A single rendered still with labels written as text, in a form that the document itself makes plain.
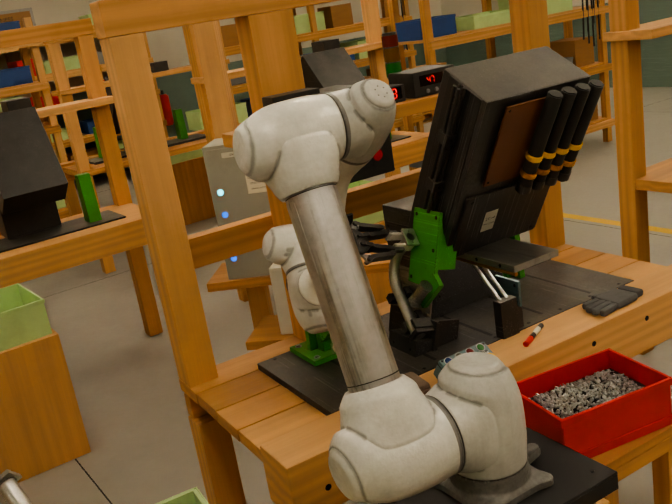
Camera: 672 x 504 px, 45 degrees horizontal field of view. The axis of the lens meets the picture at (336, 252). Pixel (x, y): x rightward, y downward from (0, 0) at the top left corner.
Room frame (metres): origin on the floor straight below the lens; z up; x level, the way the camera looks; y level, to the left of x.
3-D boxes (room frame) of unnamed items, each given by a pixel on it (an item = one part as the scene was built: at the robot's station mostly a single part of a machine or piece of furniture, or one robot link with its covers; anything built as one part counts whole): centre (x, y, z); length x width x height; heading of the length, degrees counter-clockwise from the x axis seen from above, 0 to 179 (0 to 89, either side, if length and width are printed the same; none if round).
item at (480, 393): (1.39, -0.22, 1.06); 0.18 x 0.16 x 0.22; 116
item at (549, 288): (2.22, -0.31, 0.89); 1.10 x 0.42 x 0.02; 119
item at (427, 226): (2.13, -0.27, 1.17); 0.13 x 0.12 x 0.20; 119
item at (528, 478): (1.40, -0.25, 0.92); 0.22 x 0.18 x 0.06; 120
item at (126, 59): (2.48, -0.16, 1.36); 1.49 x 0.09 x 0.97; 119
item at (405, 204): (2.39, -0.34, 1.07); 0.30 x 0.18 x 0.34; 119
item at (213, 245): (2.54, -0.13, 1.23); 1.30 x 0.05 x 0.09; 119
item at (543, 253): (2.17, -0.42, 1.11); 0.39 x 0.16 x 0.03; 29
